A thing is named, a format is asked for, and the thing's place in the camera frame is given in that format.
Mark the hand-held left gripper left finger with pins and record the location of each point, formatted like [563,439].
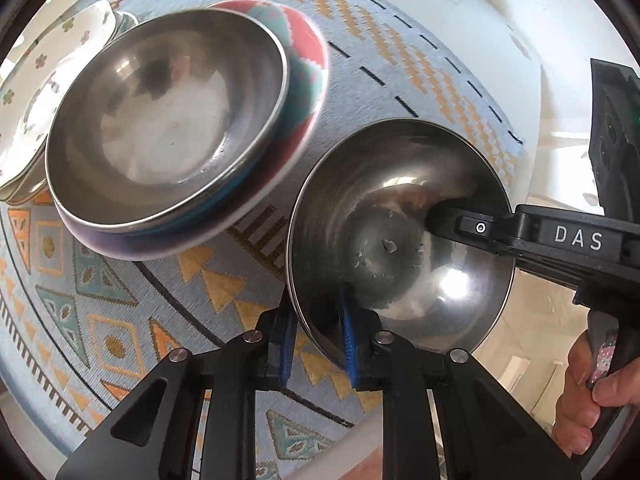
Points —
[285,355]

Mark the large white floral bowl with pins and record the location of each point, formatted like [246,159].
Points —
[40,60]

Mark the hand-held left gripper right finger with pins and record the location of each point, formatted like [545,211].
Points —
[348,345]

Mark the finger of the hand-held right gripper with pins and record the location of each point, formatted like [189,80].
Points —
[470,227]

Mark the person's right hand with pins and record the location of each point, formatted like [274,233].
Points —
[575,410]

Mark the plain steel bowl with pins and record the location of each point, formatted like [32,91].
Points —
[400,185]

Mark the blue steel bowl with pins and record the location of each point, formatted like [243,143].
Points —
[165,110]

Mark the blue patterned tablecloth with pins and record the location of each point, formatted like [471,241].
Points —
[400,60]

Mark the pink patterned bowl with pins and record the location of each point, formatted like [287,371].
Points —
[305,60]

